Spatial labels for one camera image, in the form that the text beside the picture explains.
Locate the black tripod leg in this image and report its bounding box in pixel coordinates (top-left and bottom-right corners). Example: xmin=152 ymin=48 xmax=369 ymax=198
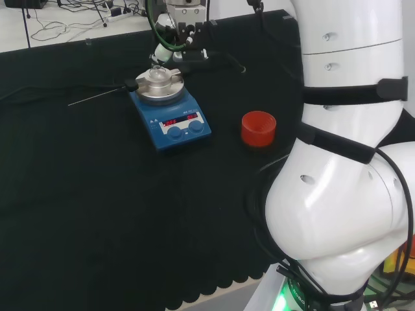
xmin=92 ymin=0 xmax=109 ymax=28

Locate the black box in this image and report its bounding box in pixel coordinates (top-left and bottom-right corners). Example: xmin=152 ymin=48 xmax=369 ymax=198
xmin=4 ymin=0 xmax=49 ymax=10

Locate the clear glass round-bottom flask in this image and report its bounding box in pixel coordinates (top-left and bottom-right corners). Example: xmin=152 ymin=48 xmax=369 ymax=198
xmin=148 ymin=64 xmax=170 ymax=82

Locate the black heater cable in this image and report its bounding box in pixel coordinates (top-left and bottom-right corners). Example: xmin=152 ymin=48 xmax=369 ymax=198
xmin=0 ymin=82 xmax=129 ymax=102

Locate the thin metal probe rod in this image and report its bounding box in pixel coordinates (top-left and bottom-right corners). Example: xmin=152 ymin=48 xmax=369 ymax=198
xmin=67 ymin=84 xmax=130 ymax=107

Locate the white power strip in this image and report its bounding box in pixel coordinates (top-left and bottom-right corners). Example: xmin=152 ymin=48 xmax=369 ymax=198
xmin=108 ymin=10 xmax=134 ymax=23

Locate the red plastic flask ring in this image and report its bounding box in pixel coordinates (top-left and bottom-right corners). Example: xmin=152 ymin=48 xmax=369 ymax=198
xmin=241 ymin=110 xmax=278 ymax=148

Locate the black tripod pole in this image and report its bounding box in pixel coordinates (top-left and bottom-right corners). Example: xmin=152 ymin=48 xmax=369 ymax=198
xmin=21 ymin=0 xmax=32 ymax=49

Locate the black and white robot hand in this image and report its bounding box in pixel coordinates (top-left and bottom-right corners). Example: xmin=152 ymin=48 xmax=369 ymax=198
xmin=148 ymin=5 xmax=209 ymax=65

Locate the green robot cable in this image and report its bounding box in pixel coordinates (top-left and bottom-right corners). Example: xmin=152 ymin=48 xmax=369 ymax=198
xmin=145 ymin=0 xmax=186 ymax=52

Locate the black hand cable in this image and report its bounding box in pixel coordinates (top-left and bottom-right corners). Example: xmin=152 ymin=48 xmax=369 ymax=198
xmin=206 ymin=48 xmax=246 ymax=73

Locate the black bench cloth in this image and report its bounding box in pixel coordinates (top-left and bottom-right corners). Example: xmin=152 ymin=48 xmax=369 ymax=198
xmin=0 ymin=8 xmax=304 ymax=311

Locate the heater with blue base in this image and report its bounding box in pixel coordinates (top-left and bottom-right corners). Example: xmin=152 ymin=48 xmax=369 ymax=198
xmin=125 ymin=66 xmax=213 ymax=153

